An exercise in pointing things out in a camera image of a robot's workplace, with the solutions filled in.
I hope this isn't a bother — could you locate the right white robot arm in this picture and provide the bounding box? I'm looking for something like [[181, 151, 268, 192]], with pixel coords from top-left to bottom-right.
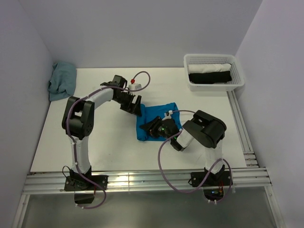
[[139, 110, 227, 185]]

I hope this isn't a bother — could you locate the bright blue t-shirt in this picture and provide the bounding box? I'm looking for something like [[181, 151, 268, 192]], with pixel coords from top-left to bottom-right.
[[136, 102, 178, 142]]

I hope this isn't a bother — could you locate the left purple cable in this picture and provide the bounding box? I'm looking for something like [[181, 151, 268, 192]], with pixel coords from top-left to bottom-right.
[[66, 71, 152, 210]]

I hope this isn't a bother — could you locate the aluminium front rail frame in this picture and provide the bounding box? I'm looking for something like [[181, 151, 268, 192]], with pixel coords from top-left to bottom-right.
[[12, 168, 277, 228]]

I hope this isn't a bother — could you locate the black rolled t-shirt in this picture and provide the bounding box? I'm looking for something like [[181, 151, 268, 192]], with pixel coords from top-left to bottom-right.
[[189, 71, 232, 84]]

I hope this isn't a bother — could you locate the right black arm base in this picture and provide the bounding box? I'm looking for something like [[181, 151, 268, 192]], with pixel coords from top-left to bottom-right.
[[188, 165, 233, 203]]

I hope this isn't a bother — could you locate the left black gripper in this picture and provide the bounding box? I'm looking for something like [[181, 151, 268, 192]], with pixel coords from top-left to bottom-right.
[[114, 92, 142, 117]]

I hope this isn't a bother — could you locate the grey-blue crumpled t-shirt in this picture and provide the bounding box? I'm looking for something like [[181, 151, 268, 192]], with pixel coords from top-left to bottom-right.
[[48, 62, 76, 102]]

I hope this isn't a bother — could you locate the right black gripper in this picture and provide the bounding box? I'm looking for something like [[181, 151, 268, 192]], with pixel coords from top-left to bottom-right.
[[140, 115, 173, 141]]

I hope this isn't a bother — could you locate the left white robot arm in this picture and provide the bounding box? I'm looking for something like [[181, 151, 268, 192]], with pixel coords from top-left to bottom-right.
[[62, 75, 143, 190]]

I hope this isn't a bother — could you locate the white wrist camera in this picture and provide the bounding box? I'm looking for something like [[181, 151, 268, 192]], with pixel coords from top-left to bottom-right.
[[127, 79, 142, 92], [162, 110, 173, 121]]

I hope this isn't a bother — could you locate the purple cable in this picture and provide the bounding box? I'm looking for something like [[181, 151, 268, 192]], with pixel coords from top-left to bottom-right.
[[158, 109, 233, 204], [66, 71, 152, 210]]

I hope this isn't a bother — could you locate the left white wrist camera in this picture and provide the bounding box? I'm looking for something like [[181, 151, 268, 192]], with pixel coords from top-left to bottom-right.
[[127, 79, 142, 92]]

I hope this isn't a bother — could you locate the white perforated plastic basket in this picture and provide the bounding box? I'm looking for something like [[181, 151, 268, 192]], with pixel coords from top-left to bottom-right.
[[184, 54, 245, 92]]

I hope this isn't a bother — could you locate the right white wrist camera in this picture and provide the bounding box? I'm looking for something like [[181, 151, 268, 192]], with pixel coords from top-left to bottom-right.
[[162, 110, 173, 121]]

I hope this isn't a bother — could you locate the white rolled t-shirt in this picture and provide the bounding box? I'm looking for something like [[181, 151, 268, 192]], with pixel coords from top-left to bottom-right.
[[188, 64, 231, 73]]

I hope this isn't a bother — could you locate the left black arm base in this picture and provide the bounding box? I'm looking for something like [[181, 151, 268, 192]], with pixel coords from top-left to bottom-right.
[[62, 166, 109, 204]]

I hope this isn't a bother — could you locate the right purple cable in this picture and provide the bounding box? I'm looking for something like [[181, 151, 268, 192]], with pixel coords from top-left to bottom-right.
[[158, 109, 233, 204]]

